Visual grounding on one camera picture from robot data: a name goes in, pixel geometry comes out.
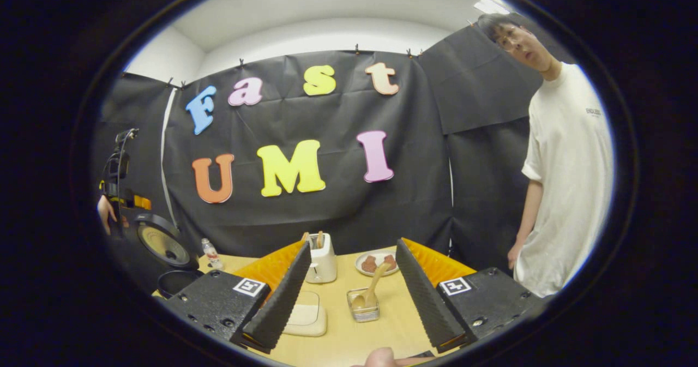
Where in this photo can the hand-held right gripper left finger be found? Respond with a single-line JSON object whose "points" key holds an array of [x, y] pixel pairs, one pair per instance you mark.
{"points": [[283, 301]]}

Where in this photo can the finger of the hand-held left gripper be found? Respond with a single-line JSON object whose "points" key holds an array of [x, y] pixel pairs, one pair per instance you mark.
{"points": [[143, 202]]}

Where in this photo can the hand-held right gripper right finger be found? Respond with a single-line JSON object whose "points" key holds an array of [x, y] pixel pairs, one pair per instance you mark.
{"points": [[425, 301]]}

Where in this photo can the clear box of rice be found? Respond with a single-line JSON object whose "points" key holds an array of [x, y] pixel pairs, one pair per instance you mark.
{"points": [[308, 315]]}

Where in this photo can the dark rice cooker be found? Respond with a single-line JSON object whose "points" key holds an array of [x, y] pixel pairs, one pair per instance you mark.
{"points": [[163, 244]]}

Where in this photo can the wooden spoon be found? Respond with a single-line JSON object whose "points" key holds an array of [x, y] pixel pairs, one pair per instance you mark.
{"points": [[376, 285]]}

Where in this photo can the clear chopstick holder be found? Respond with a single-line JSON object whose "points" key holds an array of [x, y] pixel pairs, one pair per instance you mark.
{"points": [[364, 313]]}

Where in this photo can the white round plate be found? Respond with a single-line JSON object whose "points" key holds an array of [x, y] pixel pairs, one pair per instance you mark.
{"points": [[379, 273]]}

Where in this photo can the brown meat piece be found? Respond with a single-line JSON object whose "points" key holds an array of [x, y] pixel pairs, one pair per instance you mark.
{"points": [[369, 263], [389, 260]]}

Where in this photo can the white toaster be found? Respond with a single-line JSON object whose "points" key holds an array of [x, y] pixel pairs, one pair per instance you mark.
{"points": [[324, 263]]}

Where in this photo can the toast slice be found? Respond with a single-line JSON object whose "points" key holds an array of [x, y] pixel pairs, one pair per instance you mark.
{"points": [[320, 239]]}

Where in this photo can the small clear bottle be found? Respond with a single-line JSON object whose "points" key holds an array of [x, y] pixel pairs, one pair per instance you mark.
{"points": [[211, 257]]}

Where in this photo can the black backdrop cloth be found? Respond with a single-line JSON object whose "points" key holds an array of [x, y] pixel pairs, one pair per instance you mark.
{"points": [[338, 116]]}

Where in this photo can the ceiling light panel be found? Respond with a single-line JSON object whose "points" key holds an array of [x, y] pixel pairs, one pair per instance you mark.
{"points": [[491, 4]]}

